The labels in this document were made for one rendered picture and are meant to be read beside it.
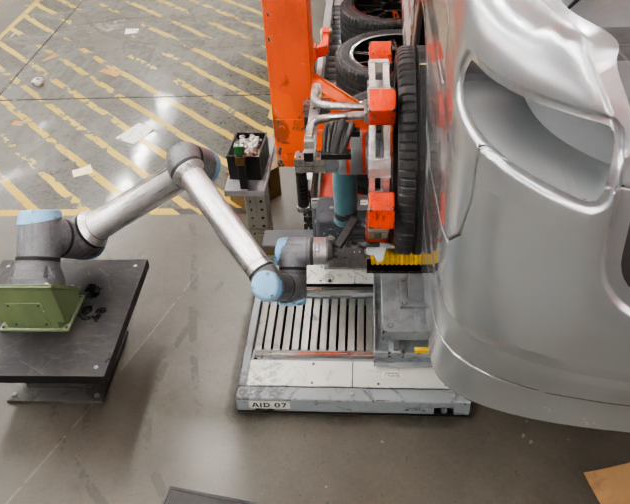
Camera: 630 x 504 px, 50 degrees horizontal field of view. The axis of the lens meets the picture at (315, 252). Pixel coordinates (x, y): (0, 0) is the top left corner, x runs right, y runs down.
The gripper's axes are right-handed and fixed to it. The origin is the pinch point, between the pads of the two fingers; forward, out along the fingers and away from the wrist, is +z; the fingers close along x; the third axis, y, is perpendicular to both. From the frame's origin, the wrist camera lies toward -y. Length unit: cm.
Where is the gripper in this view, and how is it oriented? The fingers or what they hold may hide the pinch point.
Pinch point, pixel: (390, 244)
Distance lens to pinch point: 217.4
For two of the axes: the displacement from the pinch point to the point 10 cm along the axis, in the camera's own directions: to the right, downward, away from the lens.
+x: -0.8, -0.9, -9.9
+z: 10.0, 0.0, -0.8
